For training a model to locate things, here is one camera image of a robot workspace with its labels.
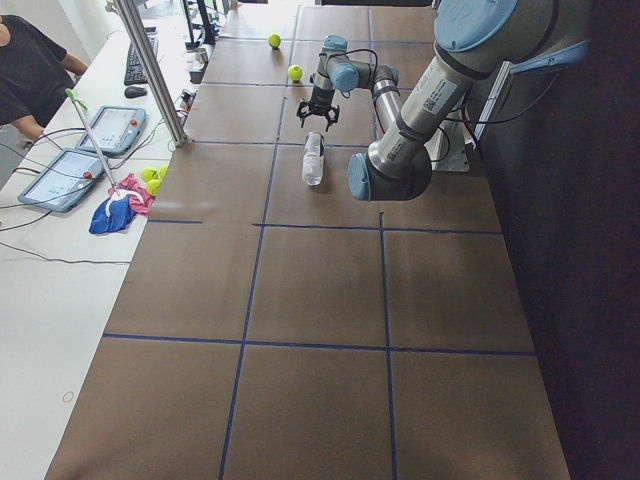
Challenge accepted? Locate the spare tennis ball right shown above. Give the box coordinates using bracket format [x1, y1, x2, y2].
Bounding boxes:
[158, 165, 168, 181]

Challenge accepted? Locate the white tennis ball can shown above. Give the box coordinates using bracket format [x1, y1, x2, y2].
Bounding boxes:
[302, 131, 324, 186]

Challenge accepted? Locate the teach pendant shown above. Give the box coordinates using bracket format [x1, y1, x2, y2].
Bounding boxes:
[90, 105, 147, 157]
[17, 148, 104, 213]

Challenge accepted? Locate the metal cup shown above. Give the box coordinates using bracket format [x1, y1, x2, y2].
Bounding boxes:
[194, 47, 209, 64]

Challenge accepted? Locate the black keyboard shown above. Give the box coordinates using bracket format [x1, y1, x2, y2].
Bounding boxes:
[123, 44, 148, 86]

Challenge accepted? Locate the green handled grabber stick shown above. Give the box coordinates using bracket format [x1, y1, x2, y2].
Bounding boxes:
[65, 88, 123, 200]

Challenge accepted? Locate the blue pink cloth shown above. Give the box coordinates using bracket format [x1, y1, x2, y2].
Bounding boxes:
[89, 173, 154, 235]

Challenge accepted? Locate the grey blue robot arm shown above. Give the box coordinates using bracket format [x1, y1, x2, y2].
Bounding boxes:
[297, 0, 592, 201]

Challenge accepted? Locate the spare tennis ball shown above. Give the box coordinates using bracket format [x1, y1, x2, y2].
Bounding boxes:
[146, 179, 162, 196]
[140, 167, 159, 183]
[158, 165, 168, 181]

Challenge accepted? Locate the black computer mouse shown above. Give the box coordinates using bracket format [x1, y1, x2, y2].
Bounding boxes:
[124, 85, 147, 99]

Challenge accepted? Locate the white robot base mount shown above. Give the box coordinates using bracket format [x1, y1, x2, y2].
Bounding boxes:
[425, 120, 470, 173]

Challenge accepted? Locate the aluminium frame post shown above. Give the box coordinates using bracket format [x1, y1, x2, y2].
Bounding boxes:
[114, 0, 187, 147]

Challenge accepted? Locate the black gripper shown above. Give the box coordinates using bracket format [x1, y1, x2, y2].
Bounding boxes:
[296, 73, 340, 131]

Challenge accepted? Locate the spare tennis ball lower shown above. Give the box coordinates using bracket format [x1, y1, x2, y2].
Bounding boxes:
[146, 179, 162, 196]

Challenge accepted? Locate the yellow tennis ball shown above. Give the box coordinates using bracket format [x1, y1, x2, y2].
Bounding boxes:
[287, 64, 304, 83]
[267, 34, 281, 49]

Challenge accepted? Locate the far teach pendant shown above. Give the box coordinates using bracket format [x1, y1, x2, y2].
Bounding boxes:
[90, 105, 147, 157]

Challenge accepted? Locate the near teach pendant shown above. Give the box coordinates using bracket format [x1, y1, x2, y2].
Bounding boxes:
[17, 148, 104, 213]

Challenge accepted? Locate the spare tennis ball left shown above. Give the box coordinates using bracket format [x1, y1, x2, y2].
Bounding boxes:
[140, 167, 159, 183]

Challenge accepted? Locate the person in black shirt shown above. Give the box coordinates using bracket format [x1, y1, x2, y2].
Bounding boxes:
[1, 15, 88, 141]

